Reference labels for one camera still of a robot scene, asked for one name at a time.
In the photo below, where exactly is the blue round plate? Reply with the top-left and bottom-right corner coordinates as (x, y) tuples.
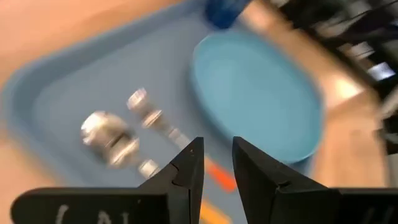
(189, 30), (325, 165)

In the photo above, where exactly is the orange-handled metal spoon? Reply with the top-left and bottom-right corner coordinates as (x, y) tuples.
(80, 110), (234, 224)

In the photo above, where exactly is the orange-handled metal fork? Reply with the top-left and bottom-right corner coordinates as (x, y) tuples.
(126, 87), (238, 194)

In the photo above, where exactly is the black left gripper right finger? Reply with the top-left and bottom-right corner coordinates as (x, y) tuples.
(231, 136), (398, 224)

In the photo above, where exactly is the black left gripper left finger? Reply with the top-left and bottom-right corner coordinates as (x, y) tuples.
(10, 136), (205, 224)

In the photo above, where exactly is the light blue plastic tray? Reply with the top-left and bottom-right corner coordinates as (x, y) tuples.
(0, 0), (315, 224)

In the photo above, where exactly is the blue translucent plastic cup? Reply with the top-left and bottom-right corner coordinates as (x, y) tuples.
(203, 0), (253, 31)

